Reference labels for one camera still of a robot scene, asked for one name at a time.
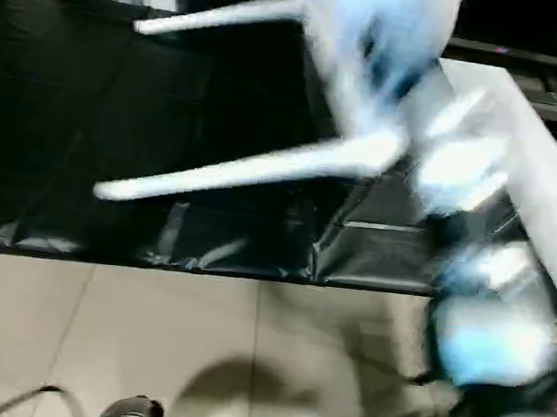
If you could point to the black bar with red mark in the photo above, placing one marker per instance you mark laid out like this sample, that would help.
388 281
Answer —
527 53

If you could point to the dark left robot foot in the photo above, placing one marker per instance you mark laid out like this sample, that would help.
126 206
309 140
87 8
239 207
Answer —
131 415

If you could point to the black work mat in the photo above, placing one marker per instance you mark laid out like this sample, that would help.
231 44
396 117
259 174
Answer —
120 100

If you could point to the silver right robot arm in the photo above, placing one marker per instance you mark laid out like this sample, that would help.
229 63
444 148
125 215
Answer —
490 338

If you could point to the white plastic table leg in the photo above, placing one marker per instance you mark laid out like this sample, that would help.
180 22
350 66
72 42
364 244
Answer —
243 164
220 15

